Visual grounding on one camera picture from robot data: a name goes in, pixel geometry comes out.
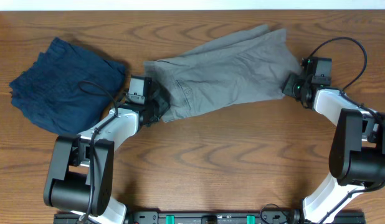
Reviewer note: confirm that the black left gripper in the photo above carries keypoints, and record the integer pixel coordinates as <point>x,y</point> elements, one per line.
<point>164,104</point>

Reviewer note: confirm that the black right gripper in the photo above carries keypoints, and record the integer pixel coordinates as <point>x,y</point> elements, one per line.
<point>287,89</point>

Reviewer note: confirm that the grey shorts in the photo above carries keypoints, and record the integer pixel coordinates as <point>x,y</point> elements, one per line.
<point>243,67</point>

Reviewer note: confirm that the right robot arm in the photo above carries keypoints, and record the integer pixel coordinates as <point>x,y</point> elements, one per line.
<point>357,155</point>

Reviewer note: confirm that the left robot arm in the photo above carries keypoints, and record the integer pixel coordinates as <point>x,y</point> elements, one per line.
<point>80,174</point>

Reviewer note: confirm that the folded navy blue shorts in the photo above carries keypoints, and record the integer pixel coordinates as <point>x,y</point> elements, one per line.
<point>57,93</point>

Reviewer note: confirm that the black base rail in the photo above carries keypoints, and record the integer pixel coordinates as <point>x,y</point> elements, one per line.
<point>266,215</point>

